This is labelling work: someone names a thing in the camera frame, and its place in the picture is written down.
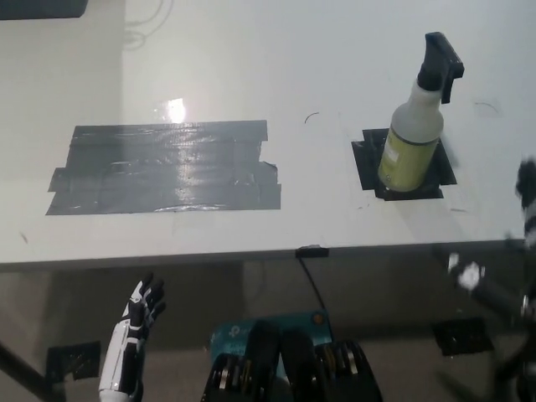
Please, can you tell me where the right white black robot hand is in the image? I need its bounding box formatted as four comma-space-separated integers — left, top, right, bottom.
433, 154, 536, 332

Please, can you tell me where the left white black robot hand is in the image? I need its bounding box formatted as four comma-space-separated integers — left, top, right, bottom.
97, 271, 168, 395

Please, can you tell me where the spray bottle with black trigger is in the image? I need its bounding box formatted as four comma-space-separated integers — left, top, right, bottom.
376, 32, 466, 192

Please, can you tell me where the dark metal table leg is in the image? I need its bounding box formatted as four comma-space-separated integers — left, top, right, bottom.
0, 338, 66, 402

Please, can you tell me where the teal router box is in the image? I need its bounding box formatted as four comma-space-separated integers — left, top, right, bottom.
209, 308, 334, 378

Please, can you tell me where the small black tape square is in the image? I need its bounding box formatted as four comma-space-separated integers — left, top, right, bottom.
351, 127, 459, 202

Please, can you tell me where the black clip on table edge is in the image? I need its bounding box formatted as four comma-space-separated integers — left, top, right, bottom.
294, 246, 331, 258

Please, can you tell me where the dark flat monitor base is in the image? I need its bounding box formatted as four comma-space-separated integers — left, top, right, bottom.
0, 0, 90, 20

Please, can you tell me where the black cable under table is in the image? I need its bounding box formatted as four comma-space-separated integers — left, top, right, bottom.
297, 255, 327, 313

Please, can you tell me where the large grey duct tape patch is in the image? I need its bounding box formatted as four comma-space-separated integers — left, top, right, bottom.
44, 120, 283, 216

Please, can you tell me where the white cable loop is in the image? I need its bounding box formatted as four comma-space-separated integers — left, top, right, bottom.
122, 0, 175, 48

